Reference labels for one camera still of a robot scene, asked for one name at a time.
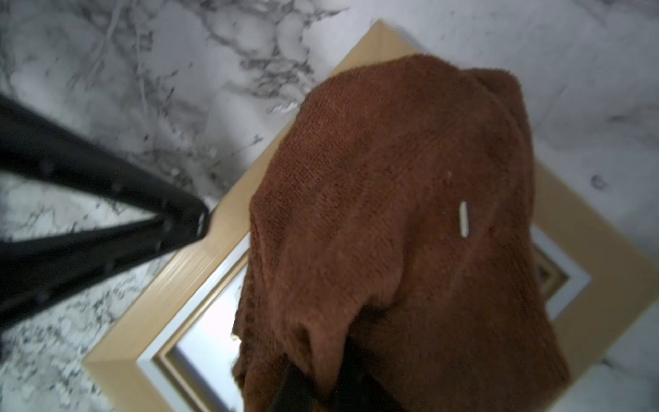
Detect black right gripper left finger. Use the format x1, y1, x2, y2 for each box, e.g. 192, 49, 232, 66
269, 365, 316, 412

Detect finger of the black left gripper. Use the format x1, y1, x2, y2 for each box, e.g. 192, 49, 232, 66
1, 97, 210, 330

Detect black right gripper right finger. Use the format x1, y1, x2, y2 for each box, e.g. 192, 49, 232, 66
334, 344, 403, 412

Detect brown microfibre cloth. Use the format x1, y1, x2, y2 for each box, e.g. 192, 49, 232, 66
233, 54, 571, 411

